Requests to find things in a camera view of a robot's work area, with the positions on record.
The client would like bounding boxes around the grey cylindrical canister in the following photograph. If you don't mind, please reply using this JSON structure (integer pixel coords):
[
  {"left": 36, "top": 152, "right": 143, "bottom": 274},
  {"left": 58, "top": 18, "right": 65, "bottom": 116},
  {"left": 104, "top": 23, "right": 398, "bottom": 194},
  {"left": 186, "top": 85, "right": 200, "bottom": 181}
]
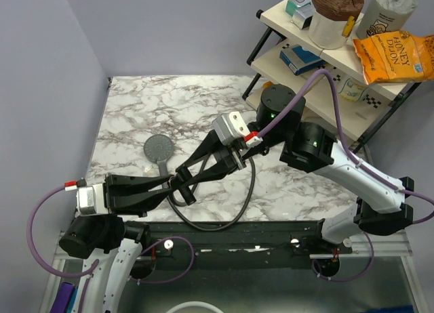
[{"left": 355, "top": 0, "right": 418, "bottom": 39}]

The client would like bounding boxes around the silver small box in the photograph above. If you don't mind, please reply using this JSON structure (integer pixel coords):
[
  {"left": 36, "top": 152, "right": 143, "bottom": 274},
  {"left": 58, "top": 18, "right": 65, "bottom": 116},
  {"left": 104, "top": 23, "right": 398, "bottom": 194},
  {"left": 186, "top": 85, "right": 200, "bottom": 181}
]
[{"left": 292, "top": 4, "right": 313, "bottom": 30}]

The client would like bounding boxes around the orange honey dijon bag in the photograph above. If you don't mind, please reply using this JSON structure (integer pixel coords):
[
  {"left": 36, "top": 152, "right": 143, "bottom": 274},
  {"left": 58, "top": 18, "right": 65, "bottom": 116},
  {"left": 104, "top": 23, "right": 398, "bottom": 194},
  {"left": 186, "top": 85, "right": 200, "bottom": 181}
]
[{"left": 353, "top": 30, "right": 433, "bottom": 85}]

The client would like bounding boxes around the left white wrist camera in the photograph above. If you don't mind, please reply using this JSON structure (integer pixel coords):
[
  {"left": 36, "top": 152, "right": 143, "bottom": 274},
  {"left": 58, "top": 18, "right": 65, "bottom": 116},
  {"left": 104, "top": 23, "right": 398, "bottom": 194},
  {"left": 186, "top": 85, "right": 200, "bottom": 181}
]
[{"left": 64, "top": 179, "right": 109, "bottom": 216}]

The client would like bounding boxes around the grey shower head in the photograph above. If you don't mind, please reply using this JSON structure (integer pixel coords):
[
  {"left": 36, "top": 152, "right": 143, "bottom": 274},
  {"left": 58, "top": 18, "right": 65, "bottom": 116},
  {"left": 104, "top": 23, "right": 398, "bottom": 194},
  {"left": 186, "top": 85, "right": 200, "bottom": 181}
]
[{"left": 143, "top": 134, "right": 174, "bottom": 176}]

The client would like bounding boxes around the blue box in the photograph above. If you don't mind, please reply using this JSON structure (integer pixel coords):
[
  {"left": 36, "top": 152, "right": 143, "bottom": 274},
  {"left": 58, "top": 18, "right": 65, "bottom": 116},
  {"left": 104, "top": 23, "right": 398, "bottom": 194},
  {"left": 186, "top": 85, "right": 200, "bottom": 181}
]
[{"left": 279, "top": 45, "right": 325, "bottom": 76}]

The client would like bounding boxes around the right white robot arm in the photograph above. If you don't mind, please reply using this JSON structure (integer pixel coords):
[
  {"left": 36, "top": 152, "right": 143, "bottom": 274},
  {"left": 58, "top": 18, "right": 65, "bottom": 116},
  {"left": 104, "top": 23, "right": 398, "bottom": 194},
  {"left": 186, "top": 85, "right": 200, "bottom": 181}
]
[{"left": 170, "top": 85, "right": 414, "bottom": 253}]

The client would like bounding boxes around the purple box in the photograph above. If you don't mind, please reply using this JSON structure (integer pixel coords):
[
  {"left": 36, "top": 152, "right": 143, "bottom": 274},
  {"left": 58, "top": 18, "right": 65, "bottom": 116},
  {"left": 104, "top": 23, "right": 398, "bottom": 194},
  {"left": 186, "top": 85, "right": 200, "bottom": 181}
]
[{"left": 50, "top": 282, "right": 77, "bottom": 313}]

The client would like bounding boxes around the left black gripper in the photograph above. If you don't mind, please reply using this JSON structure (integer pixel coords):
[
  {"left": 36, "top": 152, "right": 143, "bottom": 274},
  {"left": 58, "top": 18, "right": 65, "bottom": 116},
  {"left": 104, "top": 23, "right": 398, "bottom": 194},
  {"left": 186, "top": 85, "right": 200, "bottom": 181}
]
[{"left": 91, "top": 173, "right": 176, "bottom": 223}]

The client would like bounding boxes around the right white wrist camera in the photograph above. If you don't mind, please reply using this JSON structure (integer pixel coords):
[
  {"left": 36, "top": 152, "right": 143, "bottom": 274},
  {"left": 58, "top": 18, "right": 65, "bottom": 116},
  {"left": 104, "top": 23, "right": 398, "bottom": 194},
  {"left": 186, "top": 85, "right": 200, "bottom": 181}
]
[{"left": 212, "top": 111, "right": 263, "bottom": 148}]

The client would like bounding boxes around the cream three-tier shelf rack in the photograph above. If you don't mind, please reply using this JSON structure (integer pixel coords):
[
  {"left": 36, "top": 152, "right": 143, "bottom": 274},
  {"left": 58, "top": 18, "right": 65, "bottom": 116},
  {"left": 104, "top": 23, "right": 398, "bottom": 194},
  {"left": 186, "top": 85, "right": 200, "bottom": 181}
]
[{"left": 241, "top": 0, "right": 434, "bottom": 154}]

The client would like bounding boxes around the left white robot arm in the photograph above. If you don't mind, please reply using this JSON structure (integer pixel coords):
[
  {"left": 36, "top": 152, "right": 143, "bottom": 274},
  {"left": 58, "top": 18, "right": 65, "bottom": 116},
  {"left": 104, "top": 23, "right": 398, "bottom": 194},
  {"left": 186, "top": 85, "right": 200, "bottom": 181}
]
[{"left": 59, "top": 174, "right": 171, "bottom": 312}]

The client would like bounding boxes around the black metal shower hose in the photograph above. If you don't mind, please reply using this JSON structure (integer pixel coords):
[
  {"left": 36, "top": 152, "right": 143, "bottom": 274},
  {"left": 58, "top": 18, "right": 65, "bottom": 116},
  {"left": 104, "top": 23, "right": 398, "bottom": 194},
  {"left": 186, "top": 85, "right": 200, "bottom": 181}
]
[{"left": 167, "top": 155, "right": 256, "bottom": 232}]

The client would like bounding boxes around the black T-shaped fitting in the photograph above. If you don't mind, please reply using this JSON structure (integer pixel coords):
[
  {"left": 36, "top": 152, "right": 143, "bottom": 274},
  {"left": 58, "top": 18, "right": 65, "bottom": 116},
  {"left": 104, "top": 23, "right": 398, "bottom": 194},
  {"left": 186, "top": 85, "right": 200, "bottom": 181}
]
[{"left": 172, "top": 167, "right": 196, "bottom": 205}]

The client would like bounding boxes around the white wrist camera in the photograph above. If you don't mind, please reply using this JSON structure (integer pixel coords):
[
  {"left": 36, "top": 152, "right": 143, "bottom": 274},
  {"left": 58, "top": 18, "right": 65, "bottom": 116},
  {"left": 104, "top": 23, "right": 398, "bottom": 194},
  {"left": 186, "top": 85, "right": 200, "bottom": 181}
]
[
  {"left": 212, "top": 111, "right": 263, "bottom": 148},
  {"left": 64, "top": 179, "right": 109, "bottom": 216}
]

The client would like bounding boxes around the teal small box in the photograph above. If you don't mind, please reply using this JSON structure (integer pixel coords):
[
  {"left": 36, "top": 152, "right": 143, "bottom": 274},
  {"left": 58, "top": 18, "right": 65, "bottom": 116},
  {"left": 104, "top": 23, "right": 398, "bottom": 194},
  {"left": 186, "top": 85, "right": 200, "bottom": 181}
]
[{"left": 285, "top": 0, "right": 311, "bottom": 16}]

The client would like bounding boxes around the white cup brown lid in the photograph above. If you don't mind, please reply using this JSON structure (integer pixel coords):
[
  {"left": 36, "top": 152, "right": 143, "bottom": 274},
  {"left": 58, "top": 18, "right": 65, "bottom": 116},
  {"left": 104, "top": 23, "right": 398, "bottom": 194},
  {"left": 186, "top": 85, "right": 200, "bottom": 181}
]
[{"left": 309, "top": 0, "right": 364, "bottom": 49}]

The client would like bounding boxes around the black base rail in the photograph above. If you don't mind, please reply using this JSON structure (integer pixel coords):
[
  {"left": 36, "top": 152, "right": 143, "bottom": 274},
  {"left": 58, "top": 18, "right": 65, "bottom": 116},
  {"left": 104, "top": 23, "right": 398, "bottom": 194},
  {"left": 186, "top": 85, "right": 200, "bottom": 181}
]
[{"left": 124, "top": 221, "right": 352, "bottom": 272}]

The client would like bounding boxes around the yellow clip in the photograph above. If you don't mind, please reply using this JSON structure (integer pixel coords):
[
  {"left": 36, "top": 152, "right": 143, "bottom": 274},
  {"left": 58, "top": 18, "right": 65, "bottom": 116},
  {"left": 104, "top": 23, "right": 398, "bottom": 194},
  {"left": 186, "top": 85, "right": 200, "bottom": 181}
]
[{"left": 342, "top": 16, "right": 356, "bottom": 38}]

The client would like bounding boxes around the white round rim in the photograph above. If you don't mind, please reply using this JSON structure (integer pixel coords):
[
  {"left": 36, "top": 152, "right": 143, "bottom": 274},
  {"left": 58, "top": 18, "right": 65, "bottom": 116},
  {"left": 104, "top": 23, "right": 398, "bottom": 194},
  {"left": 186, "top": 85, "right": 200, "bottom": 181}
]
[{"left": 166, "top": 301, "right": 223, "bottom": 313}]

